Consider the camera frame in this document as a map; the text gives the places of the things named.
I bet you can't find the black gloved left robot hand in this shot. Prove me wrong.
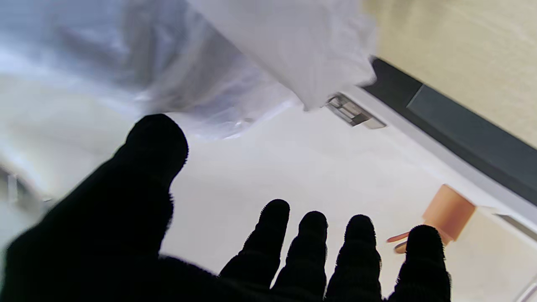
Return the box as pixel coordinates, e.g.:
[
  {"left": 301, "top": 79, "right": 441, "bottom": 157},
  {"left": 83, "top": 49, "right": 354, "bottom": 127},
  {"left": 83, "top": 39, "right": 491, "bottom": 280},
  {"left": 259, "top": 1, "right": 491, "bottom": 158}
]
[{"left": 0, "top": 114, "right": 452, "bottom": 302}]

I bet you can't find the printed white plastic bag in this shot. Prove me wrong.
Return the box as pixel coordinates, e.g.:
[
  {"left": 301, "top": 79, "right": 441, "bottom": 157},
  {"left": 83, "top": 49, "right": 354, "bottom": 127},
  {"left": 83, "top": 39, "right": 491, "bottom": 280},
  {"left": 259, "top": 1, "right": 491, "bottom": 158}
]
[{"left": 0, "top": 0, "right": 378, "bottom": 202}]

